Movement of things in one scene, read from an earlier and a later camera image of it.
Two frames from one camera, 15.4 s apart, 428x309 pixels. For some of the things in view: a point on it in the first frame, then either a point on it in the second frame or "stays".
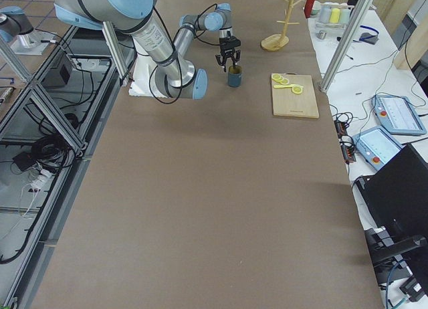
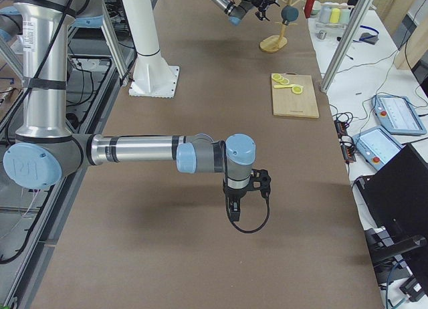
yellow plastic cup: [335, 15] stays
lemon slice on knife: [297, 89] stays
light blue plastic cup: [344, 15] stays
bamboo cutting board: [285, 103] stays
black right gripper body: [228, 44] -> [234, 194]
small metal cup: [321, 35] stays
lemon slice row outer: [277, 77] stays
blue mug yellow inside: [235, 75] -> [289, 14]
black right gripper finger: [237, 57] -> [234, 202]
